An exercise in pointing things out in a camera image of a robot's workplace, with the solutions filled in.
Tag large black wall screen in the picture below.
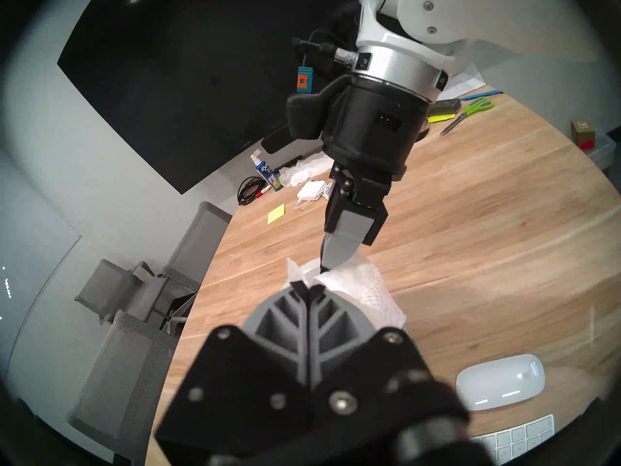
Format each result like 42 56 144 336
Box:
57 0 362 195

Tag whiteboard cleaner spray bottle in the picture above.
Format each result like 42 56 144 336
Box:
249 149 285 193

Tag white computer mouse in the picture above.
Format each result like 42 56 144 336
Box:
455 353 546 412

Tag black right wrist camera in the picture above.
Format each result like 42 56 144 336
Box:
285 29 351 141

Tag white disinfecting wipe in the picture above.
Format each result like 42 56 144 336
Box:
285 253 408 333

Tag grey office chair with armrests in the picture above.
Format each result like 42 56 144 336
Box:
74 258 197 333

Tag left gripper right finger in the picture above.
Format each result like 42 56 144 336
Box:
309 284 433 452

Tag wide glass wall whiteboard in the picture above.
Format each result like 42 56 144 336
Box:
0 150 81 373

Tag black coiled cable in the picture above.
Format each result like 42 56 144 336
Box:
237 176 265 206

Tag small cardboard box red label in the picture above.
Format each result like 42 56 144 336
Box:
571 119 597 150

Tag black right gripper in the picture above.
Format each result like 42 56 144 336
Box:
319 76 433 273

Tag white charger with cable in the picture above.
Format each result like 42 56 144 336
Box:
294 179 336 210

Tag crumpled white tissue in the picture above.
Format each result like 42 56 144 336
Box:
278 152 333 188

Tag translucent grey plastic bin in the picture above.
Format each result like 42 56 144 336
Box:
585 129 617 171

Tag white paper sheet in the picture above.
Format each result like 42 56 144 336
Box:
438 62 487 102

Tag blue pen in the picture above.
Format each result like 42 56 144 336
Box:
458 88 501 102

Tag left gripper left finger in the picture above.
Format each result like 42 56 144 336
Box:
154 281 317 466

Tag grey mesh chair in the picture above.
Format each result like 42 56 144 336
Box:
162 201 234 292
65 310 181 463

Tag white slim keyboard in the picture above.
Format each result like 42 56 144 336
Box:
468 414 556 466

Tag green handled scissors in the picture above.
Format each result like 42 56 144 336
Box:
439 97 495 137

